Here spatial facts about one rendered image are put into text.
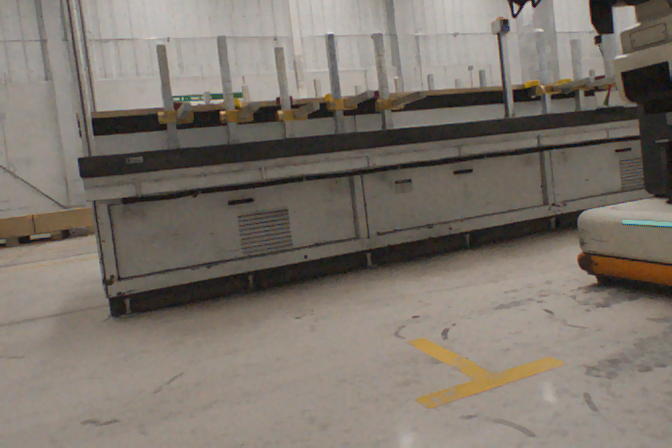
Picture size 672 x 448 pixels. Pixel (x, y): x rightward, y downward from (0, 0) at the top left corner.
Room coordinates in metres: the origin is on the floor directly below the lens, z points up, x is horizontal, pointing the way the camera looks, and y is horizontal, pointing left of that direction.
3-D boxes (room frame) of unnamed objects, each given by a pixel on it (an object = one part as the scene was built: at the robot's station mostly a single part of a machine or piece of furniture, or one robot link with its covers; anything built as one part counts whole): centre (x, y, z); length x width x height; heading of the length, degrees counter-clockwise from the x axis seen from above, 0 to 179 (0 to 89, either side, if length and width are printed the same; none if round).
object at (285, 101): (2.35, 0.18, 0.87); 0.04 x 0.04 x 0.48; 22
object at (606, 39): (3.08, -1.68, 0.90); 0.04 x 0.04 x 0.48; 22
